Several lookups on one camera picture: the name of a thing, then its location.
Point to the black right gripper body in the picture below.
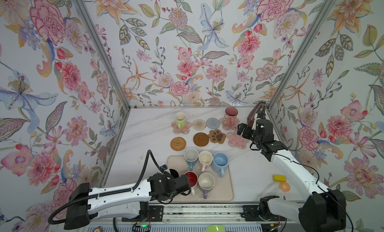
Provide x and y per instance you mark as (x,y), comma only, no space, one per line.
(250,135)

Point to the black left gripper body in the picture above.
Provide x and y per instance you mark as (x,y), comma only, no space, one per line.
(171,197)

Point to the pink mug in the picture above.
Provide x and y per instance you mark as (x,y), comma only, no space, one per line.
(231,112)

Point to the light blue mug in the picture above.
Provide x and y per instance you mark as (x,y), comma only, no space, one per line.
(220,163)

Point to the white mug green outside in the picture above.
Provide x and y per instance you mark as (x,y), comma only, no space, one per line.
(180,119)

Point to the black mug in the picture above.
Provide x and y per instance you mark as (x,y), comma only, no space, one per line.
(174,173)

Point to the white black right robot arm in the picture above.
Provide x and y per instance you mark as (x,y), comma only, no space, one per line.
(323,210)

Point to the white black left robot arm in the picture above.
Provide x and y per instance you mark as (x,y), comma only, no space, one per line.
(73,214)

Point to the pink flower coaster front right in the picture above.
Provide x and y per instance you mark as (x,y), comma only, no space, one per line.
(235,140)

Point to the pink flower coaster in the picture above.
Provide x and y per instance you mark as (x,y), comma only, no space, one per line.
(229,123)
(184,130)
(235,140)

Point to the pink flower coaster back right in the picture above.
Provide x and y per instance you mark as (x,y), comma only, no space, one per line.
(229,123)

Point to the cork paw print coaster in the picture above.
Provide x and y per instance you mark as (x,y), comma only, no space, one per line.
(216,136)

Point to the round rattan woven coaster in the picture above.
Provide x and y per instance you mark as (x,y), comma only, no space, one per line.
(178,144)

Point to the light blue woven coaster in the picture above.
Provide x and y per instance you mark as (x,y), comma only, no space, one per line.
(213,123)

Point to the round brown wooden coaster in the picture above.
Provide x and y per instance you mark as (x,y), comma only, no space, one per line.
(201,139)

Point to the multicolour zigzag woven coaster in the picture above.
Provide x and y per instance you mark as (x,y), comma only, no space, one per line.
(199,124)

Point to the pink flower coaster left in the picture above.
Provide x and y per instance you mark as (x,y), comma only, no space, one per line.
(184,130)

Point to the red-brown wooden metronome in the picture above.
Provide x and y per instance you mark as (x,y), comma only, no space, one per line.
(258,112)

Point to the red inside white mug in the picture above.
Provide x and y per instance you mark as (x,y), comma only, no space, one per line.
(193,179)

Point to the yellow block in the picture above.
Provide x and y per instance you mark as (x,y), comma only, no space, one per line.
(279,178)

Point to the cream white mug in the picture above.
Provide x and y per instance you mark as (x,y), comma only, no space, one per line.
(205,160)

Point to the orange round object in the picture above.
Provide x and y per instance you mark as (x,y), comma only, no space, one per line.
(284,187)

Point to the beige serving tray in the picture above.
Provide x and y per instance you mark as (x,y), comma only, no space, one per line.
(221,192)

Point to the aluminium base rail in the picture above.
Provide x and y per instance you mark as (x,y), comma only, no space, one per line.
(198,213)

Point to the white mug purple handle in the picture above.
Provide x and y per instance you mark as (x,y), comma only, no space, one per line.
(206,182)

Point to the green object below rail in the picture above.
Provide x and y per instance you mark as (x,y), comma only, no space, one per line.
(215,228)

